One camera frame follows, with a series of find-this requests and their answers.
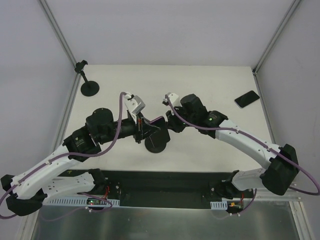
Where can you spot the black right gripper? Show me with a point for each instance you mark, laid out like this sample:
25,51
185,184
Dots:
172,119

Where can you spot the right white cable duct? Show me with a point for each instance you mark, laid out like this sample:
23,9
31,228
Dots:
219,205

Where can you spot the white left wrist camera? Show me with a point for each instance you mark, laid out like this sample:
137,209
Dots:
134,105

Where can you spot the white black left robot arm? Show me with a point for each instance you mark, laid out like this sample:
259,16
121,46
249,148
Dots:
26,193

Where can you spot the black phone stand round base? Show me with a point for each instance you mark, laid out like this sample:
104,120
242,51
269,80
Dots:
157,142

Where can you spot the aluminium frame post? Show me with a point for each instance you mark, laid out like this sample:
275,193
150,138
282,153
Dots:
292,9
57,31

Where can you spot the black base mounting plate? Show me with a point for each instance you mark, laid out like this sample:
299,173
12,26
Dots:
155,189

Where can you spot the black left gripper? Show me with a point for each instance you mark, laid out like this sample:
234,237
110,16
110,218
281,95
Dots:
139,130

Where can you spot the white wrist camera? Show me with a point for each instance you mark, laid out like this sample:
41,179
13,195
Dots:
173,98
134,105

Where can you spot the right aluminium frame post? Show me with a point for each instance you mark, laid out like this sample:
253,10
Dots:
292,9

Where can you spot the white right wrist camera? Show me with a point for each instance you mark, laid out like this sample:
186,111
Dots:
173,98

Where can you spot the left white cable duct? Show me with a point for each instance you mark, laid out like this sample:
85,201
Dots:
81,201

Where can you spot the white cable duct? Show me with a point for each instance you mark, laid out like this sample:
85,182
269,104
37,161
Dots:
219,205
81,201

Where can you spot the left aluminium frame post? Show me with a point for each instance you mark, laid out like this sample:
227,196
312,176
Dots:
57,31

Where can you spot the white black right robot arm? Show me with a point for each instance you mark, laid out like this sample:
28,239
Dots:
278,165

